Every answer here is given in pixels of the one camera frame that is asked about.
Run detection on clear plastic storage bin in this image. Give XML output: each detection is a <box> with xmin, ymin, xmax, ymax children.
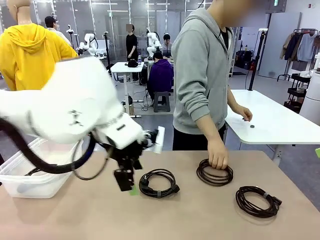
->
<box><xmin>0</xmin><ymin>138</ymin><xmax>84</xmax><ymax>200</ymax></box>

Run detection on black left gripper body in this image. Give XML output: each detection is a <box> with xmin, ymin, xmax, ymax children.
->
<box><xmin>106</xmin><ymin>139</ymin><xmax>145</xmax><ymax>173</ymax></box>

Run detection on beige mannequin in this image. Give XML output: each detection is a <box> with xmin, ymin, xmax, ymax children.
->
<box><xmin>6</xmin><ymin>0</ymin><xmax>33</xmax><ymax>26</ymax></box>

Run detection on white cylindrical appliance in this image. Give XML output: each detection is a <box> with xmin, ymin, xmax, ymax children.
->
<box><xmin>298</xmin><ymin>69</ymin><xmax>320</xmax><ymax>126</ymax></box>

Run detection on person's right hand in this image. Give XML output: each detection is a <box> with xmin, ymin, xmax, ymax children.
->
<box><xmin>206</xmin><ymin>141</ymin><xmax>230</xmax><ymax>171</ymax></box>

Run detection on white background desk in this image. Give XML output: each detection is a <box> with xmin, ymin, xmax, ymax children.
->
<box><xmin>110</xmin><ymin>61</ymin><xmax>146</xmax><ymax>119</ymax></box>

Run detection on grey step stool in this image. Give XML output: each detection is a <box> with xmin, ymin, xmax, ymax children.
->
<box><xmin>152</xmin><ymin>91</ymin><xmax>172</xmax><ymax>113</ymax></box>

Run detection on dark brown cable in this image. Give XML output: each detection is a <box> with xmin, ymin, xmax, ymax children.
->
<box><xmin>195</xmin><ymin>158</ymin><xmax>234</xmax><ymax>188</ymax></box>

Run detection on background person black clothes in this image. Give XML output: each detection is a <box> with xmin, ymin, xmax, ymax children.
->
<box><xmin>124</xmin><ymin>23</ymin><xmax>139</xmax><ymax>82</ymax></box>

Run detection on background person black cap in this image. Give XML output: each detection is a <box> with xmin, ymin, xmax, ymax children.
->
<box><xmin>44</xmin><ymin>15</ymin><xmax>73</xmax><ymax>48</ymax></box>

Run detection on black cable grey tie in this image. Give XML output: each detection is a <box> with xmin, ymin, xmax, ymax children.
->
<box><xmin>234</xmin><ymin>185</ymin><xmax>283</xmax><ymax>219</ymax></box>

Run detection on black pole stand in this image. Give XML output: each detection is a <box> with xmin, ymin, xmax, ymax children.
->
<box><xmin>245</xmin><ymin>27</ymin><xmax>269</xmax><ymax>92</ymax></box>

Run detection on wooden shoe rack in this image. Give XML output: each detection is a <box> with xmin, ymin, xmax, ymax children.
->
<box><xmin>228</xmin><ymin>58</ymin><xmax>236</xmax><ymax>78</ymax></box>

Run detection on seated background person black hair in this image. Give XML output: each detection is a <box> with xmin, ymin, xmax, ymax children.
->
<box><xmin>161</xmin><ymin>33</ymin><xmax>174</xmax><ymax>57</ymax></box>

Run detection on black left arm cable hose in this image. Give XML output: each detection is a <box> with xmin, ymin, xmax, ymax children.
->
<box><xmin>0</xmin><ymin>117</ymin><xmax>111</xmax><ymax>181</ymax></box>

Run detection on black power cord with plug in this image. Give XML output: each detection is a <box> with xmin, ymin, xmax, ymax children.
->
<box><xmin>138</xmin><ymin>168</ymin><xmax>181</xmax><ymax>200</ymax></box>

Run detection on person's left forearm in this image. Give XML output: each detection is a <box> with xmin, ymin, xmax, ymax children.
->
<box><xmin>226</xmin><ymin>84</ymin><xmax>242</xmax><ymax>113</ymax></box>

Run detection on person in grey hoodie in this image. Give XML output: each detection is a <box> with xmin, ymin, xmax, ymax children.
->
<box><xmin>171</xmin><ymin>0</ymin><xmax>236</xmax><ymax>151</ymax></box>

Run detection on white table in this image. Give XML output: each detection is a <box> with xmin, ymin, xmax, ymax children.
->
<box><xmin>224</xmin><ymin>89</ymin><xmax>320</xmax><ymax>161</ymax></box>

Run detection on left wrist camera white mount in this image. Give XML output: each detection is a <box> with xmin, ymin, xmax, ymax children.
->
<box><xmin>143</xmin><ymin>125</ymin><xmax>167</xmax><ymax>154</ymax></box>

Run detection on black luggage bags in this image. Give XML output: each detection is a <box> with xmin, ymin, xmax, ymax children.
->
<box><xmin>235</xmin><ymin>49</ymin><xmax>256</xmax><ymax>71</ymax></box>

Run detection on person's right forearm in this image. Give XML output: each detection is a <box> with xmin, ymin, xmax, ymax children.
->
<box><xmin>194</xmin><ymin>112</ymin><xmax>225</xmax><ymax>148</ymax></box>

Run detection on yellow hoodie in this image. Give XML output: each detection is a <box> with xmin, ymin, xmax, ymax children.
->
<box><xmin>0</xmin><ymin>22</ymin><xmax>80</xmax><ymax>92</ymax></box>

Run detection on person's left hand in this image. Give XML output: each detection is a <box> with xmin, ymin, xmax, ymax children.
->
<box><xmin>234</xmin><ymin>104</ymin><xmax>254</xmax><ymax>123</ymax></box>

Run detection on background person purple hoodie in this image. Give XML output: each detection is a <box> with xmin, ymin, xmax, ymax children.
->
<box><xmin>146</xmin><ymin>51</ymin><xmax>175</xmax><ymax>106</ymax></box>

